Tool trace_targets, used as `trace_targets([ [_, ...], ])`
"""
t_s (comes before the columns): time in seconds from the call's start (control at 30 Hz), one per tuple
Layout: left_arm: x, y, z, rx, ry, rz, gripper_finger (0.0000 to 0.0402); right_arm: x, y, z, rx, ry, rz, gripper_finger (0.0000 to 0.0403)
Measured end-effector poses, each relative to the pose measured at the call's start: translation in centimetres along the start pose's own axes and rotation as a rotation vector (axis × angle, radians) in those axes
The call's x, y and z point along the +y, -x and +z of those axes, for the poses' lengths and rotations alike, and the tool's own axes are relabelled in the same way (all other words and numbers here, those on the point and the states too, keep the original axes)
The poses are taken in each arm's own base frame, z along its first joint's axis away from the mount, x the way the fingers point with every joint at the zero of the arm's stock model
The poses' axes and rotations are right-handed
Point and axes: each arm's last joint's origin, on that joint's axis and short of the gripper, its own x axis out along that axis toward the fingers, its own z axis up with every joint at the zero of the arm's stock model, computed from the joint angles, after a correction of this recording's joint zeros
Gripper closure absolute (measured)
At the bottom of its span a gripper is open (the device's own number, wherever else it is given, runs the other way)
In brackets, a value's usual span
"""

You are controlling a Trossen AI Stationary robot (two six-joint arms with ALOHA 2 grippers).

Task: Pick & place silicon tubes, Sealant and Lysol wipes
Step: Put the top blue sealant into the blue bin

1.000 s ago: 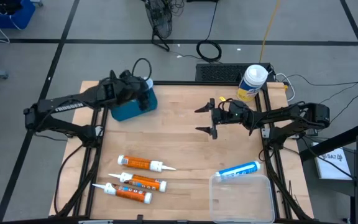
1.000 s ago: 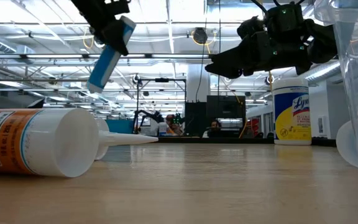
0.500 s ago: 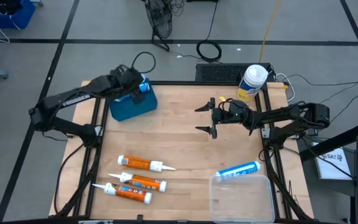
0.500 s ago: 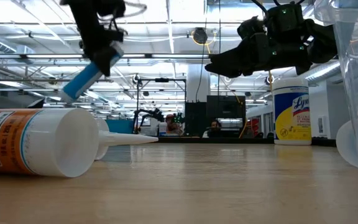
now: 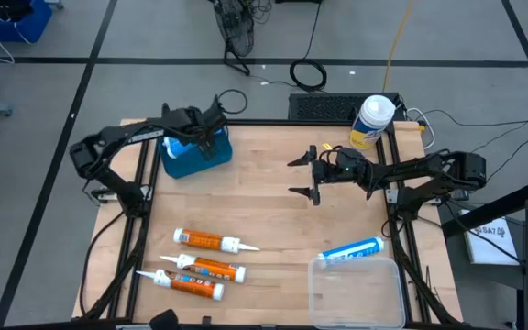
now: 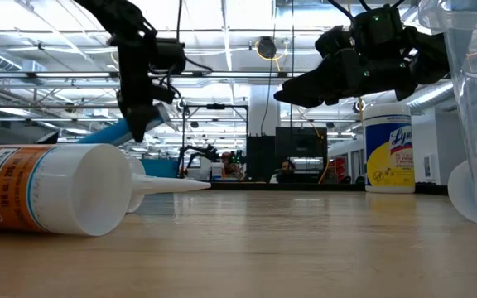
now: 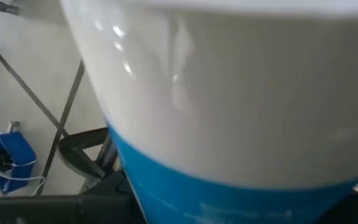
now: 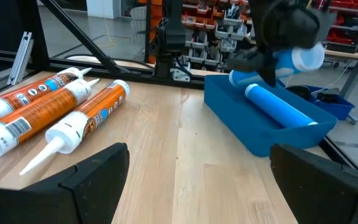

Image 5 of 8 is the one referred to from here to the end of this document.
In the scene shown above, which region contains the coiled black cable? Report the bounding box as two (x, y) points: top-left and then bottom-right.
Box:
(289, 58), (328, 93)

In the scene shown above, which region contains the blue floor crate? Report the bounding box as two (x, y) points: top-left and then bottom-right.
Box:
(0, 0), (53, 43)

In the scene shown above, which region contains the blue plastic bin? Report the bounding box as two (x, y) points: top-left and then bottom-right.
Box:
(157, 127), (234, 180)

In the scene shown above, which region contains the white cable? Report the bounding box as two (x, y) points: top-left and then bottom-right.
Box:
(404, 107), (437, 151)

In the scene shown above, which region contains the black table camera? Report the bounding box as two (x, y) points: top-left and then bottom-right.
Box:
(148, 309), (181, 330)

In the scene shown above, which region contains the orange sealant tube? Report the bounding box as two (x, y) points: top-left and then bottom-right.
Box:
(135, 269), (226, 303)
(159, 253), (248, 284)
(172, 227), (261, 256)

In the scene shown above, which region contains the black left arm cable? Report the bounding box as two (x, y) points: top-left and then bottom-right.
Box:
(216, 88), (249, 116)

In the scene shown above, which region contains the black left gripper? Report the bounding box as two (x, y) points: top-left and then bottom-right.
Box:
(160, 94), (228, 161)

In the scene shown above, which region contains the Lysol wipes canister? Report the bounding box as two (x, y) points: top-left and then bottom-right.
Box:
(348, 94), (397, 151)

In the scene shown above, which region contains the black floor fan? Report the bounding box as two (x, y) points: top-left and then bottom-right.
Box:
(211, 0), (256, 77)

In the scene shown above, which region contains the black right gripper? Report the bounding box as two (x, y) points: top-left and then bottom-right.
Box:
(286, 144), (372, 207)

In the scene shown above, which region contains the black computer tower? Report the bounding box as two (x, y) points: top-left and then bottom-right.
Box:
(288, 93), (406, 123)

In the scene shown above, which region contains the yellow cable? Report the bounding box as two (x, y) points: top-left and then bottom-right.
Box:
(381, 0), (415, 93)

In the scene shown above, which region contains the white paper sheet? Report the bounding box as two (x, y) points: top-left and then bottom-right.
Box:
(458, 208), (520, 267)

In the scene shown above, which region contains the clear plastic container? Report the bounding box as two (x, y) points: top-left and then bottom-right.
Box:
(308, 255), (406, 330)

